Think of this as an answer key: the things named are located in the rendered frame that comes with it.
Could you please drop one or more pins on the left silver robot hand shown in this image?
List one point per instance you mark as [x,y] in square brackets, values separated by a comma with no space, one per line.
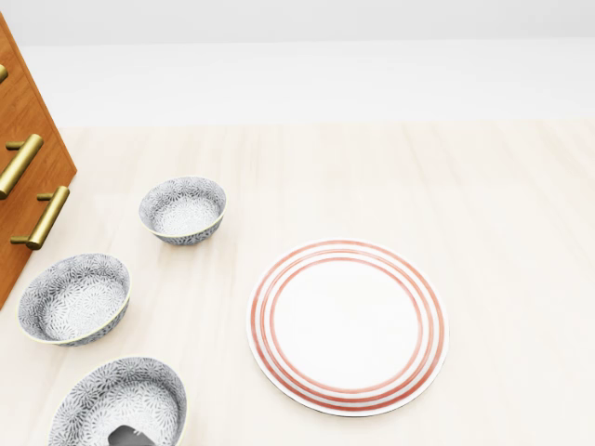
[128,437]

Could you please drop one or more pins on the small grey patterned bowl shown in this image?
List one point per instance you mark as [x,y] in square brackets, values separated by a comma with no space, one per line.
[182,211]

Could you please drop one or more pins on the white plate with red rings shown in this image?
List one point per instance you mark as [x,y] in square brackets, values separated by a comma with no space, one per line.
[347,327]

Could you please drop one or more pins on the wooden cabinet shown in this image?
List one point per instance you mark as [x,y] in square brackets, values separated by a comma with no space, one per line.
[28,116]

